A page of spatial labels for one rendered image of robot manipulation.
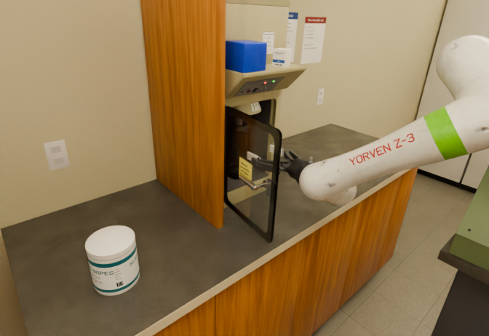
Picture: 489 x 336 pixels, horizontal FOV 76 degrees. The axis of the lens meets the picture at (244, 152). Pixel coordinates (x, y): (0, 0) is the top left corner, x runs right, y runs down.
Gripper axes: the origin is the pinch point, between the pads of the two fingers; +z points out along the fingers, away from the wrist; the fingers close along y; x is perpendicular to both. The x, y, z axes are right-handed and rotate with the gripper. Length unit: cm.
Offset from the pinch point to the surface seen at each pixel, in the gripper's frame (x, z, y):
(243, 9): -51, 7, 6
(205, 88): -27.1, 4.2, 23.5
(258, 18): -48.2, 7.0, -0.9
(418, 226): 118, -9, -191
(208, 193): 11.9, 3.7, 23.4
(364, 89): 4, 52, -166
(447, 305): 50, -67, -38
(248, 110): -14.9, 9.5, 0.0
